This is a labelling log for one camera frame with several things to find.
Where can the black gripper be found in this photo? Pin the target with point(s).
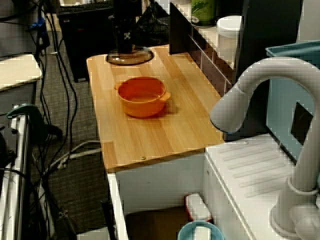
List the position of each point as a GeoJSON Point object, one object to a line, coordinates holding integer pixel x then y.
{"type": "Point", "coordinates": [123, 26]}

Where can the brown lid with yellow knob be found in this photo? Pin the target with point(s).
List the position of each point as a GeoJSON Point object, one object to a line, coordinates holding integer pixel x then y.
{"type": "Point", "coordinates": [140, 56]}

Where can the orange toy pot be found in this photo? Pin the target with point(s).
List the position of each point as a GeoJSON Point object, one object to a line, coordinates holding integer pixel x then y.
{"type": "Point", "coordinates": [142, 107]}

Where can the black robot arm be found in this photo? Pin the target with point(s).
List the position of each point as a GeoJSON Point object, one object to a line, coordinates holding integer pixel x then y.
{"type": "Point", "coordinates": [126, 8]}

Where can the black computer case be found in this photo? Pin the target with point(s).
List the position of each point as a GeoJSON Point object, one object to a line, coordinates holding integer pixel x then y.
{"type": "Point", "coordinates": [87, 37]}

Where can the black shelf side panel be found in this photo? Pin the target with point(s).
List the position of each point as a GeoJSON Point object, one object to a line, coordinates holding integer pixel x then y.
{"type": "Point", "coordinates": [178, 32]}

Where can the black keyboard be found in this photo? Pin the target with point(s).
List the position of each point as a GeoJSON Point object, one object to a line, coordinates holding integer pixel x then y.
{"type": "Point", "coordinates": [82, 7]}

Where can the green soda can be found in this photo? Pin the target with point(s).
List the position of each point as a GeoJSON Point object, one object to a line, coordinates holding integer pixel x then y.
{"type": "Point", "coordinates": [203, 11]}

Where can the white plastic jar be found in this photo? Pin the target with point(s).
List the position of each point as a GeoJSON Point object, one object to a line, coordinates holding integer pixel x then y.
{"type": "Point", "coordinates": [228, 27]}

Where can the cream white board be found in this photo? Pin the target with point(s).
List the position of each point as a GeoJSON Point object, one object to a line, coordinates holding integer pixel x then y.
{"type": "Point", "coordinates": [17, 72]}

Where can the green hand tool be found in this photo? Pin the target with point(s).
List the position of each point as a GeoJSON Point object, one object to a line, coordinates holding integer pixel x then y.
{"type": "Point", "coordinates": [37, 117]}

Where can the brass countertop screw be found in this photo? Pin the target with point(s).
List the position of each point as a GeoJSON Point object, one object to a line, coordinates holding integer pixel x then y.
{"type": "Point", "coordinates": [142, 157]}

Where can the white toy kitchen unit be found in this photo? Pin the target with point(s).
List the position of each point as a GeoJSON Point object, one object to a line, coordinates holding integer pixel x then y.
{"type": "Point", "coordinates": [160, 180]}

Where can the grey toy faucet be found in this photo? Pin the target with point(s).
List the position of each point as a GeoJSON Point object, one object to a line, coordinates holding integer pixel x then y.
{"type": "Point", "coordinates": [275, 67]}

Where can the black device box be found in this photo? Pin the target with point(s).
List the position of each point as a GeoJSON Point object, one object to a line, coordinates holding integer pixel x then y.
{"type": "Point", "coordinates": [5, 150]}

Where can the teal plastic bin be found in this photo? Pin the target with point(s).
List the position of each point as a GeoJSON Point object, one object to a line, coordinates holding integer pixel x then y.
{"type": "Point", "coordinates": [280, 105]}

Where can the red rimmed white toy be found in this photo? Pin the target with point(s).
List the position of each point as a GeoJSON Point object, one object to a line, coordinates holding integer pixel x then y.
{"type": "Point", "coordinates": [197, 207]}

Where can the light blue bowl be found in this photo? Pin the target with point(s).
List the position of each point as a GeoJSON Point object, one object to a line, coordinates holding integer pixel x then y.
{"type": "Point", "coordinates": [183, 233]}

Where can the white toy in bowl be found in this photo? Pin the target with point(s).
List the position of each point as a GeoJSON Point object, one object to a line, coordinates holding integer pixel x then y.
{"type": "Point", "coordinates": [202, 233]}

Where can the dark grey upright post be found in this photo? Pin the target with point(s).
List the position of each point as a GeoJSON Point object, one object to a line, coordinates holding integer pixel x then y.
{"type": "Point", "coordinates": [270, 22]}

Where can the aluminium frame rail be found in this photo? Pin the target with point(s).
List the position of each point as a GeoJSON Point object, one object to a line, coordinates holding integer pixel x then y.
{"type": "Point", "coordinates": [21, 150]}

